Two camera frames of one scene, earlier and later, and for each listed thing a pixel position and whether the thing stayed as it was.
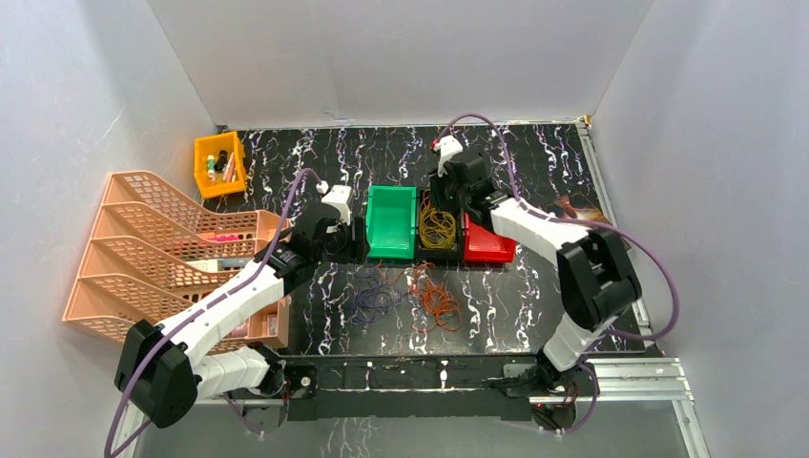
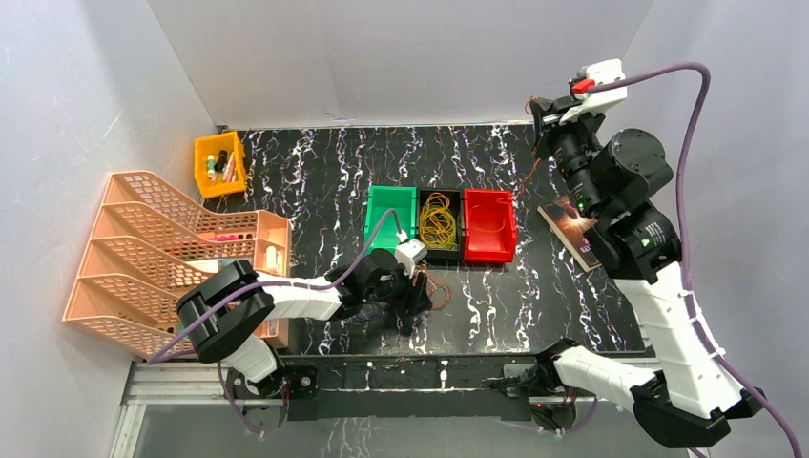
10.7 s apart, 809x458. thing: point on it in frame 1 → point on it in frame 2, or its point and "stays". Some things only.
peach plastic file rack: (150, 253) stays
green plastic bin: (391, 221) stays
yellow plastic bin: (218, 163) stays
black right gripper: (437, 183) → (548, 114)
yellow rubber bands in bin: (437, 228) stays
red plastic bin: (481, 244) stays
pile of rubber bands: (441, 306) → (443, 297)
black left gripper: (353, 239) → (411, 295)
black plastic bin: (440, 235) stays
